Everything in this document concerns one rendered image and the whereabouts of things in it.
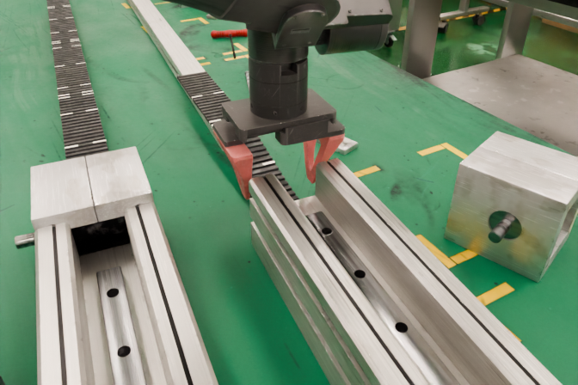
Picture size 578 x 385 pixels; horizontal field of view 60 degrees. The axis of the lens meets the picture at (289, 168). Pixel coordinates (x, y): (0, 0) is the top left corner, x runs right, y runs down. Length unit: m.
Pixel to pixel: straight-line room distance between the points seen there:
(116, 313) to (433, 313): 0.24
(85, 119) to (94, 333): 0.40
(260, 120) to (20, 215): 0.31
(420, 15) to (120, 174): 1.94
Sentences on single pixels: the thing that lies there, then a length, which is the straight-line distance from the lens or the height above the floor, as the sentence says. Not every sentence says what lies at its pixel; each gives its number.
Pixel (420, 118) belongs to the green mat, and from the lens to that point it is 0.81.
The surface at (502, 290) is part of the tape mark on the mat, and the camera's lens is 0.53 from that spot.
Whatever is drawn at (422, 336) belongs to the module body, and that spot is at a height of 0.82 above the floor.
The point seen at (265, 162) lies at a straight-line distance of 0.63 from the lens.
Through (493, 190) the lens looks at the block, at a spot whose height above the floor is 0.86.
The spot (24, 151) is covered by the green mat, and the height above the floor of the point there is 0.78.
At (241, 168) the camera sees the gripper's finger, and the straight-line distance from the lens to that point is 0.49.
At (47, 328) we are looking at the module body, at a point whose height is 0.86.
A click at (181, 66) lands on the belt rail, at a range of 0.92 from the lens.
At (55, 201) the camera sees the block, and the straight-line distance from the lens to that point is 0.48.
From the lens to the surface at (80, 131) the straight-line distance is 0.73.
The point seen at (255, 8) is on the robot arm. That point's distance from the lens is 0.38.
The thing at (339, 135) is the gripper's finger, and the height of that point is 0.89.
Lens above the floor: 1.14
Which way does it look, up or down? 33 degrees down
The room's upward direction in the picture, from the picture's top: straight up
